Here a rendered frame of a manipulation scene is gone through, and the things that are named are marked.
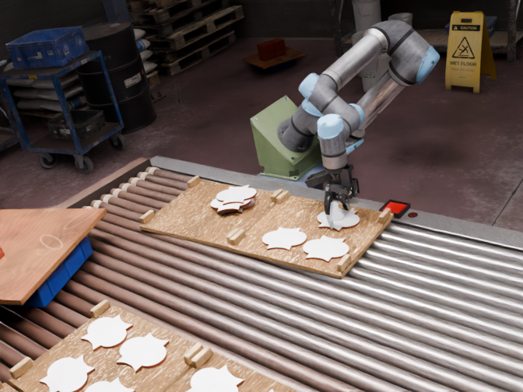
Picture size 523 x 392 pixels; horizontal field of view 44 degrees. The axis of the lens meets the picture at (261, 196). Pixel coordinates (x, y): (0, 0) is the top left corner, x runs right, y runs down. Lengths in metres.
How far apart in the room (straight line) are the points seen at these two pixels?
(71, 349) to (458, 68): 4.26
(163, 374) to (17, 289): 0.57
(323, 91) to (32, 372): 1.14
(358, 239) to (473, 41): 3.61
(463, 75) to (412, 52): 3.29
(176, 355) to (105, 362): 0.19
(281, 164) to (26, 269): 1.03
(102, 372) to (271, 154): 1.16
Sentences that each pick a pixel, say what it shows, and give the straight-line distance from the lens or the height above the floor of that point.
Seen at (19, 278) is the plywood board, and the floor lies 1.04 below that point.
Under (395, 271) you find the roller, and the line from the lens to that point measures 1.86.
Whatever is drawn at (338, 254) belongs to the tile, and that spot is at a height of 0.94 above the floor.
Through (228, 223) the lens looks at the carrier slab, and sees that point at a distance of 2.18.
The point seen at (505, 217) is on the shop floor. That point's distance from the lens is 3.81.
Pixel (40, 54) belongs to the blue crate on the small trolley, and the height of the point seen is 0.96.
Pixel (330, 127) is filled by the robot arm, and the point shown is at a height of 1.29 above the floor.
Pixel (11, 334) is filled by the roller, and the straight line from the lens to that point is 2.06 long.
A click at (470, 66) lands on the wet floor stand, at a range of 5.45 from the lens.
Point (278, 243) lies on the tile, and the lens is 2.01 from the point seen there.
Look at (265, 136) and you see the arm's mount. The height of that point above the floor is 1.05.
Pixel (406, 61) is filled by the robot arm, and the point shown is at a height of 1.33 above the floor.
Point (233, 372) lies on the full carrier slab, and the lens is 1.61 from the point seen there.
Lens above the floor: 2.03
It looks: 28 degrees down
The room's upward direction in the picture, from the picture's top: 12 degrees counter-clockwise
